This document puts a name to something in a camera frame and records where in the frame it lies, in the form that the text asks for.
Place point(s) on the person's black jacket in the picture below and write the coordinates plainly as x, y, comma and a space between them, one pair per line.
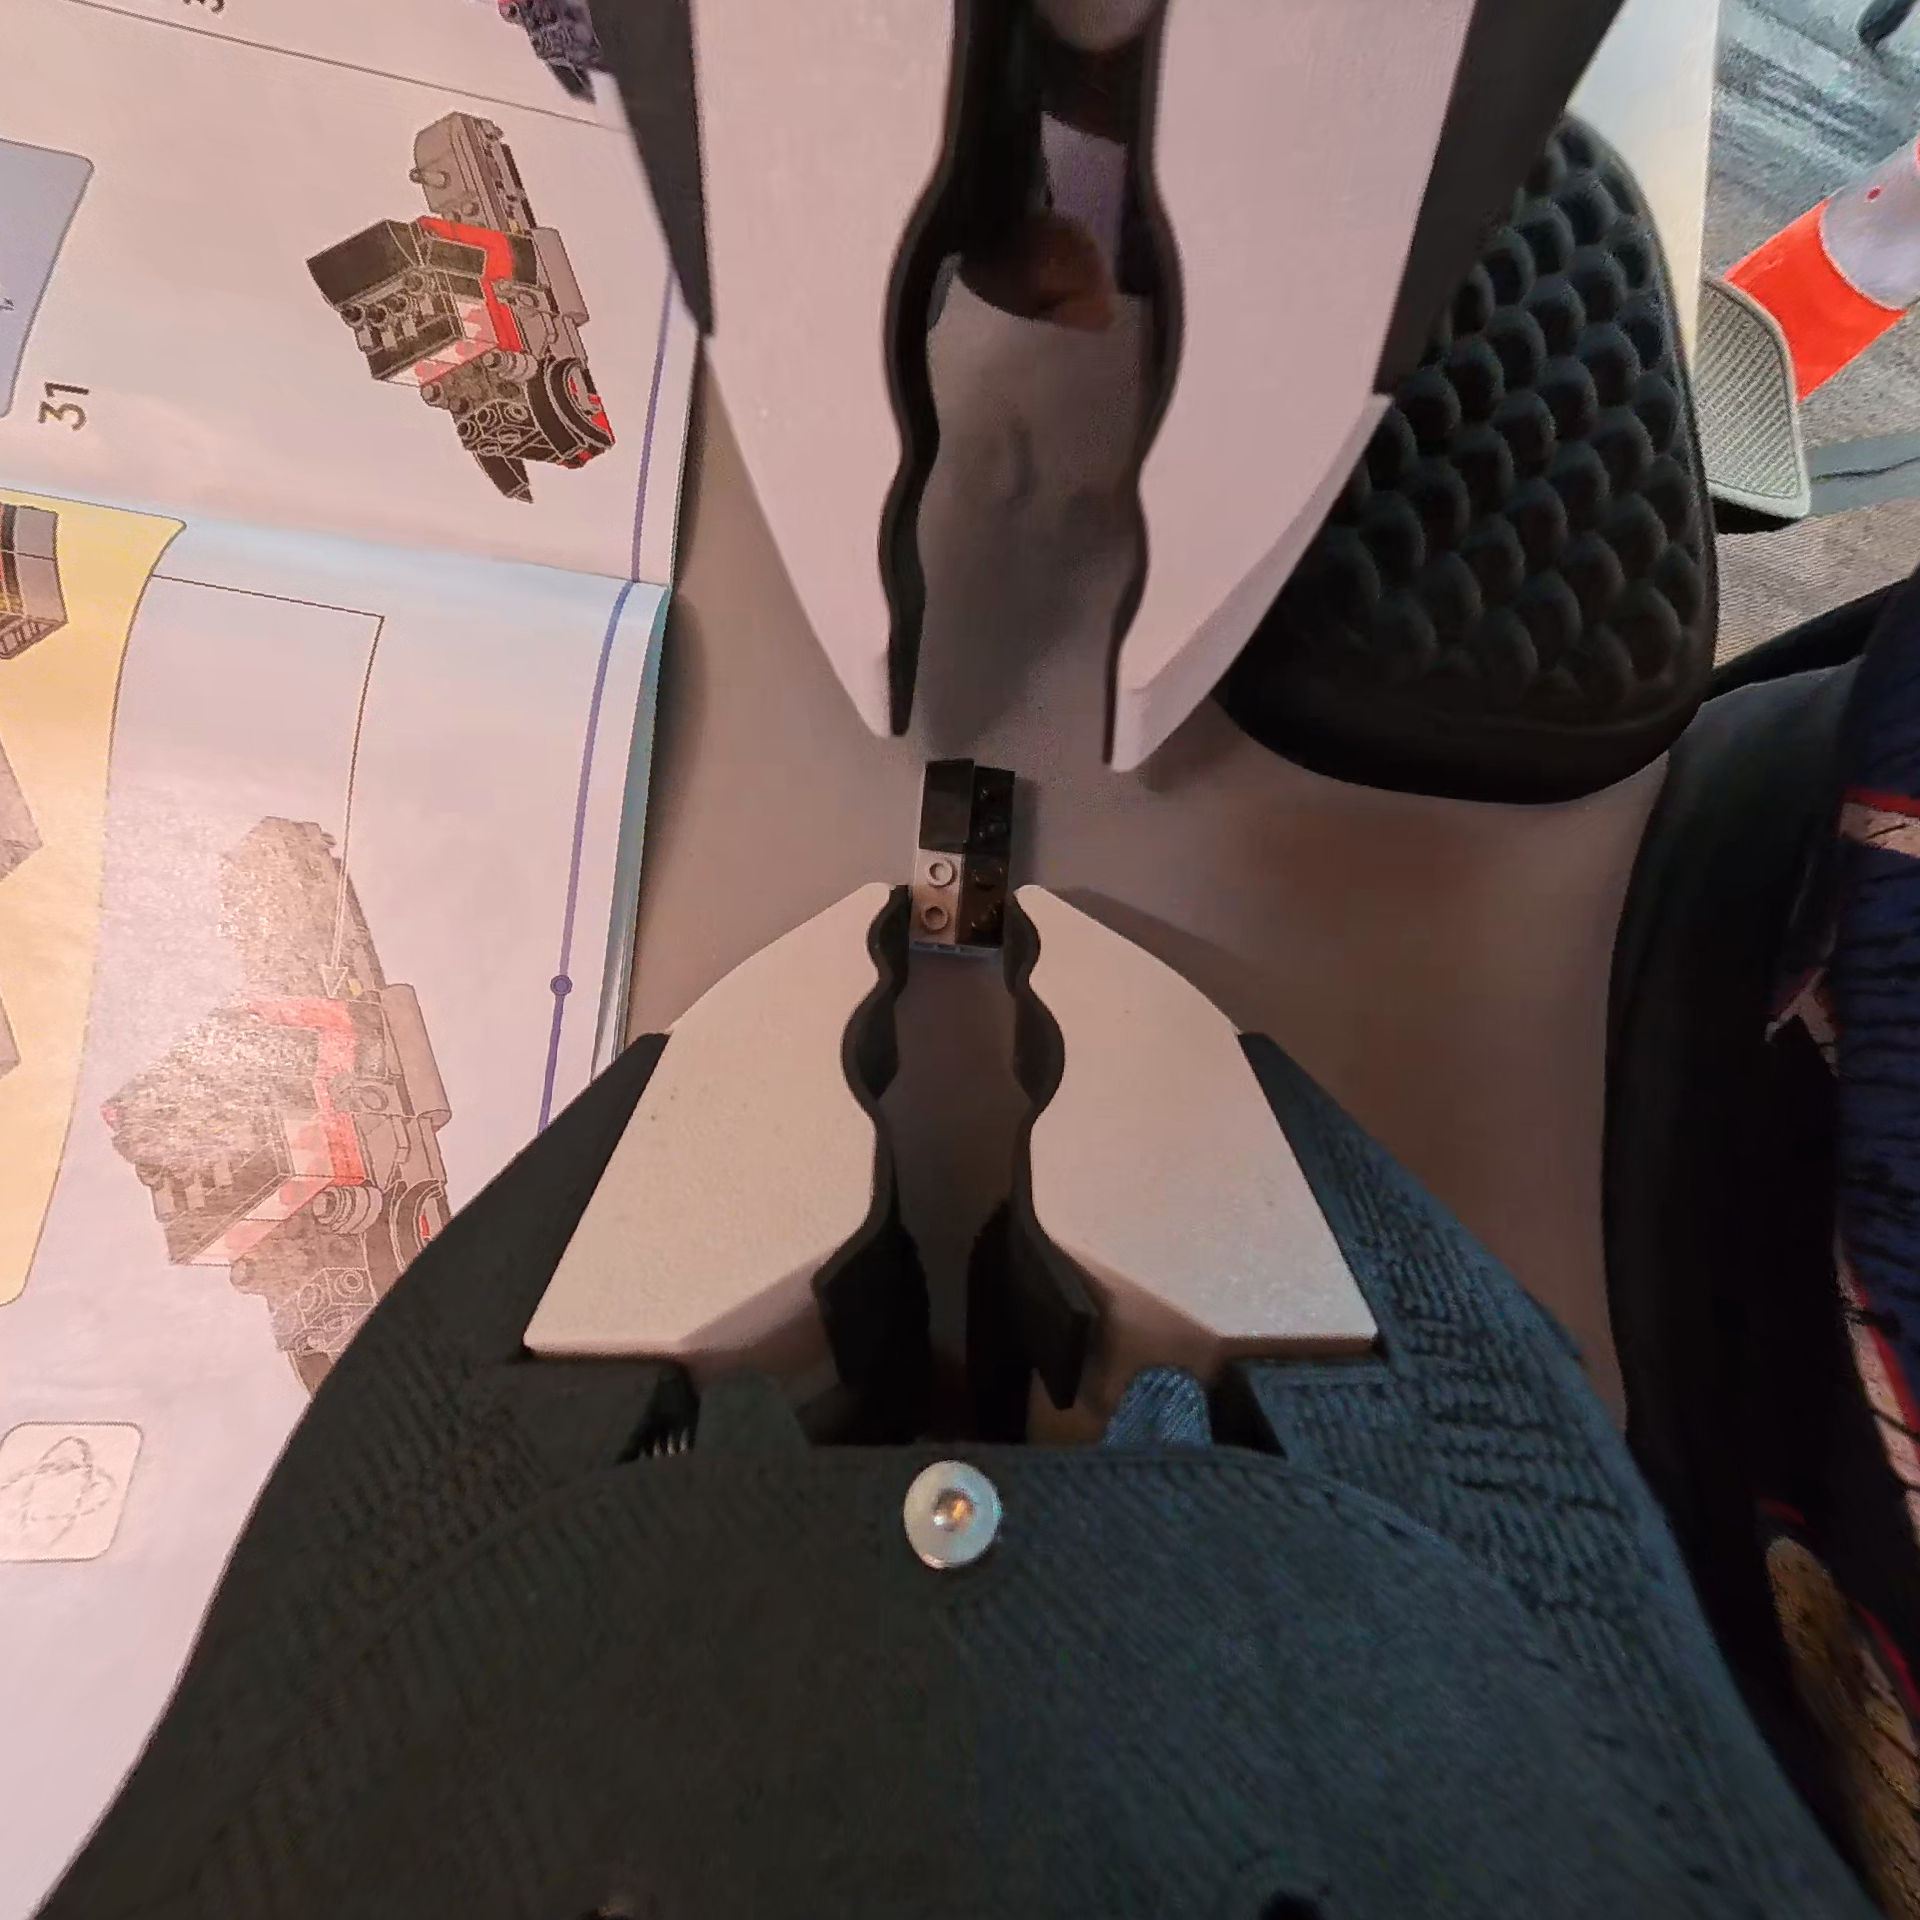
1682, 1051

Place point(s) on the black bumpy cushion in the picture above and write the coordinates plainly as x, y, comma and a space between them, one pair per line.
1531, 570

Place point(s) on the toy brick instruction booklet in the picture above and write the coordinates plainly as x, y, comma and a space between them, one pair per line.
377, 751

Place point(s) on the grey desk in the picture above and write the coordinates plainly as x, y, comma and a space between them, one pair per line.
1349, 975

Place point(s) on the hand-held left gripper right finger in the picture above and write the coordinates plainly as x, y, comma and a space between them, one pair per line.
1201, 1186

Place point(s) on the orange and white traffic cone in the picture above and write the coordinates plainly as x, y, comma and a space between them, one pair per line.
1817, 301

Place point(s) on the white panel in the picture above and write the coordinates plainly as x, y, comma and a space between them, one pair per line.
1658, 119

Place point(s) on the grey and black toy brick assembly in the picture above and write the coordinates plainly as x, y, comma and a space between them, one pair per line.
962, 869

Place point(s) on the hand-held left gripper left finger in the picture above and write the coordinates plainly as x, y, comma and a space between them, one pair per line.
706, 1186

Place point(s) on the grey mesh panel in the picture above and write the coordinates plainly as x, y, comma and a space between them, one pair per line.
1747, 406

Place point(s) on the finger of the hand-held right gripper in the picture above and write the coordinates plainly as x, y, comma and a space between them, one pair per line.
1291, 226
797, 226

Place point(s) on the person's blue printed shirt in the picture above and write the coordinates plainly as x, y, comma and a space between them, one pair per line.
1875, 1051

